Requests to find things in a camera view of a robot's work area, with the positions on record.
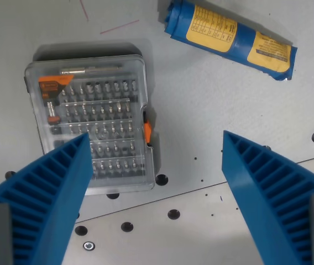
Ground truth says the blue bag roll yellow label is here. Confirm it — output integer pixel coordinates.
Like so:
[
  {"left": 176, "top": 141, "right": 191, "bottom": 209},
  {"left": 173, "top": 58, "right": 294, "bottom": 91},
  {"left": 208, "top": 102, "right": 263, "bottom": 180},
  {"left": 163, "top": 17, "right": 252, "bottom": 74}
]
[{"left": 163, "top": 0, "right": 298, "bottom": 82}]

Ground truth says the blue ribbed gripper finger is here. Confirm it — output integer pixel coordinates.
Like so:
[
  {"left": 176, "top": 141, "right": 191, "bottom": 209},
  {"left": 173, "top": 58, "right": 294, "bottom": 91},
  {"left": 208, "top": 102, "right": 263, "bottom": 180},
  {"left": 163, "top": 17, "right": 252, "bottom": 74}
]
[
  {"left": 0, "top": 132, "right": 94, "bottom": 265},
  {"left": 221, "top": 130, "right": 314, "bottom": 265}
]

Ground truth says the orange case latch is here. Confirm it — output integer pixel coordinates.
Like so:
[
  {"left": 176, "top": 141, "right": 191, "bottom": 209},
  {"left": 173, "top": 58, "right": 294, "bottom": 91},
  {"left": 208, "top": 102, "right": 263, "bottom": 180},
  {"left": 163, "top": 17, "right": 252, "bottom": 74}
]
[{"left": 143, "top": 120, "right": 153, "bottom": 144}]

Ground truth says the clear screwdriver bit set case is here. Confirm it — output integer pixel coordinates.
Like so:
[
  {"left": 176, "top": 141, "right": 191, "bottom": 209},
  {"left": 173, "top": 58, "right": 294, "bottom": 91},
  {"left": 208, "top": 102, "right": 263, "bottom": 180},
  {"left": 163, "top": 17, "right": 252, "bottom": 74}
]
[{"left": 24, "top": 54, "right": 157, "bottom": 192}]

